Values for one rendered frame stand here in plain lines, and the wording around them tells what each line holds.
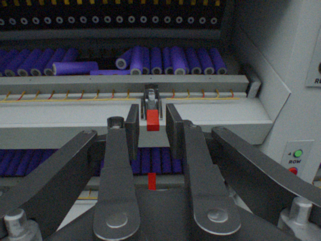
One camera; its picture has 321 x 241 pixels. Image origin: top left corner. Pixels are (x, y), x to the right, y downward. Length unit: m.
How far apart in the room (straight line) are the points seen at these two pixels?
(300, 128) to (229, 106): 0.10
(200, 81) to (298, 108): 0.13
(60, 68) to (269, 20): 0.29
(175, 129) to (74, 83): 0.18
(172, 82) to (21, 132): 0.20
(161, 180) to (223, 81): 0.21
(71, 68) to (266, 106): 0.28
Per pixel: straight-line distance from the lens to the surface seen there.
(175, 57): 0.33
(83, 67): 0.34
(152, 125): 0.20
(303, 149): 0.36
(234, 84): 0.32
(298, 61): 0.30
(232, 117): 0.29
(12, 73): 0.39
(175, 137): 0.16
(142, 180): 0.40
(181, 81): 0.29
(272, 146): 0.33
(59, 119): 0.29
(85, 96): 0.31
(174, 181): 0.40
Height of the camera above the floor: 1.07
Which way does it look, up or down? 25 degrees down
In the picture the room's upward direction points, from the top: 1 degrees clockwise
